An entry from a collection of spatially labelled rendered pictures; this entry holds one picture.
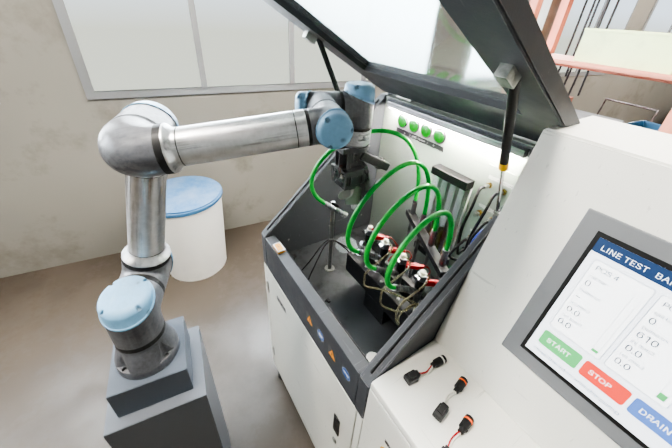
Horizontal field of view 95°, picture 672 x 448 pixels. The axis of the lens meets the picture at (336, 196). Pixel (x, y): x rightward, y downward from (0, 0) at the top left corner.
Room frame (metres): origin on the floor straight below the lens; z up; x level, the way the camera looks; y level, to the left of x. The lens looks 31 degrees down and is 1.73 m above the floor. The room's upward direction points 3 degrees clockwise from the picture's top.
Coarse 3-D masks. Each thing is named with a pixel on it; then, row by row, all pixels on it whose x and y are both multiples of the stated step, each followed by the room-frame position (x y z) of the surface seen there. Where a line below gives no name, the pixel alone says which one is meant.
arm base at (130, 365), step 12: (168, 324) 0.54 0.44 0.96; (168, 336) 0.50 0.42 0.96; (144, 348) 0.44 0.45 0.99; (156, 348) 0.46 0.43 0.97; (168, 348) 0.48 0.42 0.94; (120, 360) 0.43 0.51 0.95; (132, 360) 0.43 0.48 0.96; (144, 360) 0.43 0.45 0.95; (156, 360) 0.45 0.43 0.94; (168, 360) 0.46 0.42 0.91; (120, 372) 0.42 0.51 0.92; (132, 372) 0.42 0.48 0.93; (144, 372) 0.42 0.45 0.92; (156, 372) 0.43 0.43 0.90
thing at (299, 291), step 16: (272, 240) 0.93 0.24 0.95; (272, 256) 0.89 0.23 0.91; (288, 256) 0.85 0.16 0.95; (272, 272) 0.90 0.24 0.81; (288, 272) 0.77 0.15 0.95; (288, 288) 0.77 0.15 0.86; (304, 288) 0.70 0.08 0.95; (304, 304) 0.67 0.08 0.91; (320, 304) 0.64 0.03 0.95; (304, 320) 0.67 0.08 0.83; (320, 320) 0.59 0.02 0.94; (336, 320) 0.59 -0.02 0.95; (336, 336) 0.54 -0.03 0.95; (336, 352) 0.52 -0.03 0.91; (352, 352) 0.49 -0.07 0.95; (336, 368) 0.51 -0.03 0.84; (352, 368) 0.46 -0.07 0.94; (352, 384) 0.45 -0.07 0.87; (352, 400) 0.44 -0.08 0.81
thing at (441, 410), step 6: (462, 378) 0.41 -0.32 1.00; (456, 384) 0.40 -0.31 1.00; (462, 384) 0.40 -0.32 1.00; (456, 390) 0.39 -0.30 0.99; (450, 396) 0.38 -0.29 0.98; (444, 402) 0.36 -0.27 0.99; (438, 408) 0.35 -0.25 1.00; (444, 408) 0.34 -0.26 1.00; (432, 414) 0.34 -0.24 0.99; (438, 414) 0.33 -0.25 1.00; (444, 414) 0.33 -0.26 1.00; (438, 420) 0.33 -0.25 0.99
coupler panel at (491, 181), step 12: (492, 168) 0.84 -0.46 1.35; (492, 180) 0.83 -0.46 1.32; (504, 180) 0.80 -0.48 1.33; (516, 180) 0.78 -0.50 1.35; (480, 192) 0.85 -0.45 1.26; (492, 192) 0.82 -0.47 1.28; (504, 192) 0.78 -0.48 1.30; (480, 204) 0.84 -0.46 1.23; (492, 204) 0.81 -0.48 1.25; (468, 228) 0.85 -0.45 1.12
